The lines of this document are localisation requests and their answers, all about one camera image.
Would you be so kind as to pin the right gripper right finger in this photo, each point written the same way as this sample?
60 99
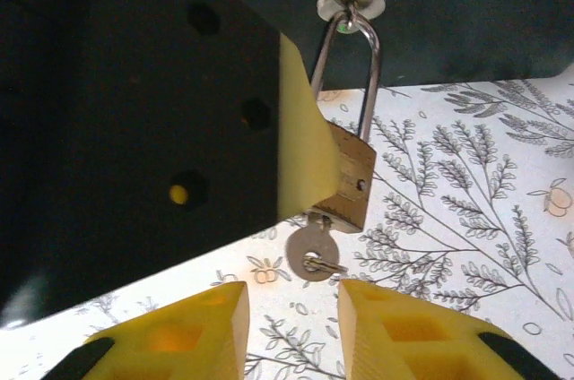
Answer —
403 344

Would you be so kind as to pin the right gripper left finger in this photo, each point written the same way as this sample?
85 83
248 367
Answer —
179 344

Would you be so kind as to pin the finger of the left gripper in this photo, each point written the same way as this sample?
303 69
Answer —
134 106

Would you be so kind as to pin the silver key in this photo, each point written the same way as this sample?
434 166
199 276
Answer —
309 245

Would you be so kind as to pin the brass padlock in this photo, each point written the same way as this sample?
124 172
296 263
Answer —
354 174

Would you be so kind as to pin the starry night print box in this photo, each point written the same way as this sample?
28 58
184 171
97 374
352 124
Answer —
448 17

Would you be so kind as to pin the floral patterned table cover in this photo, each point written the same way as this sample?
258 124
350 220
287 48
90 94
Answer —
448 218

